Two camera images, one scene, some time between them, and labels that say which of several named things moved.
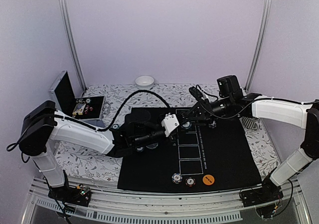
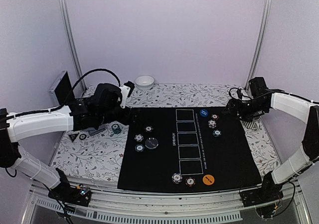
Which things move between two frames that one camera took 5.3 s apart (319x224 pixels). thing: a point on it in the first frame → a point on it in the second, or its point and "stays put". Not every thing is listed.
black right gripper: (206, 108) → (232, 103)
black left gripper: (173, 136) → (126, 118)
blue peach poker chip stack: (176, 177) stays put
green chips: (140, 149) stays put
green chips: (187, 125) → (217, 133)
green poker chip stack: (115, 126) stays put
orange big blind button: (208, 179) stays put
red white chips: (190, 181) stays put
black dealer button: (152, 146) stays put
